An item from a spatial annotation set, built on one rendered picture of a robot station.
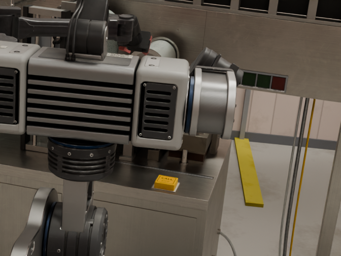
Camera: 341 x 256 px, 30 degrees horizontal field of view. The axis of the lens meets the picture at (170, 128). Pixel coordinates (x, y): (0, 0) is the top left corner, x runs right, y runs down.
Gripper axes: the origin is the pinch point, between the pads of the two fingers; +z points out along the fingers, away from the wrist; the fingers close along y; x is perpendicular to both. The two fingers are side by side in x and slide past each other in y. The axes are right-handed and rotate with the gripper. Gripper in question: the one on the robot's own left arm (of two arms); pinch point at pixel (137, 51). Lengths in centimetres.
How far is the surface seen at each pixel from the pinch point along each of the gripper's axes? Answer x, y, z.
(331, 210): -17, 80, 93
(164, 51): 12.1, 4.7, 19.6
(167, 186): -41.5, 17.7, 15.6
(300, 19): 38, 53, 27
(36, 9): 7.3, -37.6, -6.8
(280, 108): 125, 51, 307
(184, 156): -23.5, 18.6, 33.7
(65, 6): 14.4, -30.7, 0.3
